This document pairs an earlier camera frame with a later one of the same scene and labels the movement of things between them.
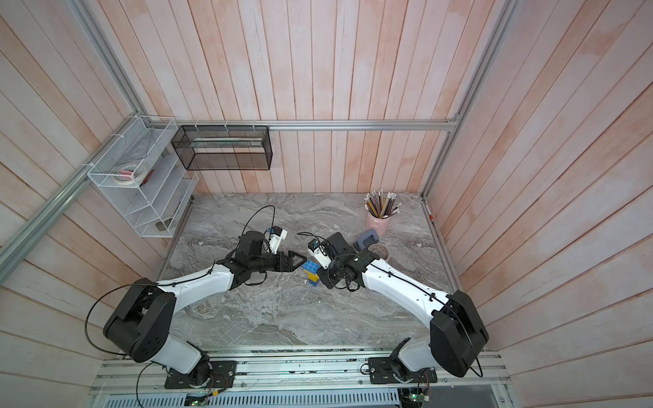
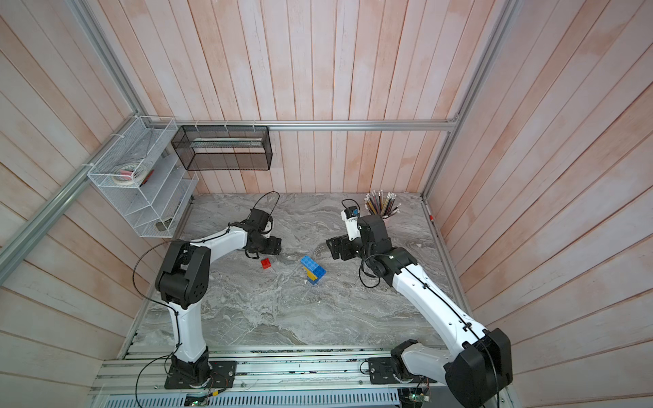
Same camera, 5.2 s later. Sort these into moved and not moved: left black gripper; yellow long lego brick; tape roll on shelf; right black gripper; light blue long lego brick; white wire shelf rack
Moved: right black gripper; left black gripper
Not moved: tape roll on shelf; white wire shelf rack; yellow long lego brick; light blue long lego brick
